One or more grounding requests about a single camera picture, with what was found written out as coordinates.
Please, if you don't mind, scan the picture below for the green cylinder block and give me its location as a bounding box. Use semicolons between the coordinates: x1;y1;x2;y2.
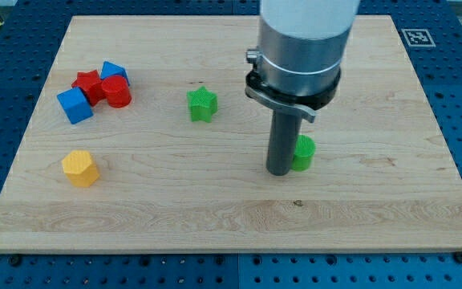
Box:
291;135;316;171

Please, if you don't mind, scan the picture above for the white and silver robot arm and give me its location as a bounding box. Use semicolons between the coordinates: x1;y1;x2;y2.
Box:
245;0;360;122

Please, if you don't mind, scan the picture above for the green star block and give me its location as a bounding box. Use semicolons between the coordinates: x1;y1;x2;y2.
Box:
186;86;218;123

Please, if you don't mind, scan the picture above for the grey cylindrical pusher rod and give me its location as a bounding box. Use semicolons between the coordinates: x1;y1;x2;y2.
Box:
266;111;302;176

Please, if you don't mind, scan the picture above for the wooden board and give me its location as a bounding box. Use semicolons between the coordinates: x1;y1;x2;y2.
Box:
0;16;462;254

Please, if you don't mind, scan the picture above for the red cylinder block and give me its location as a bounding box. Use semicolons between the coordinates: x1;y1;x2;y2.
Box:
102;75;132;108

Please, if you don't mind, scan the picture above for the blue triangular block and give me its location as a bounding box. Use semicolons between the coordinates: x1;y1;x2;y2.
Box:
100;61;130;85

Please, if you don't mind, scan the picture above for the yellow hexagon block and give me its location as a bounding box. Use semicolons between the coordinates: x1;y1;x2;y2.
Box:
61;150;100;188

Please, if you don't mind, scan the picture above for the red star block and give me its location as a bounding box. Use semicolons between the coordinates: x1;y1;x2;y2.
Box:
71;70;105;107

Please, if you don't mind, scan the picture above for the blue cube block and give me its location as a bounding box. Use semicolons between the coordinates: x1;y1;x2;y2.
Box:
57;88;93;124

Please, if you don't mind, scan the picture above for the white fiducial marker tag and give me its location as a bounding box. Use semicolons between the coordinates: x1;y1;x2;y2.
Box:
402;28;436;47

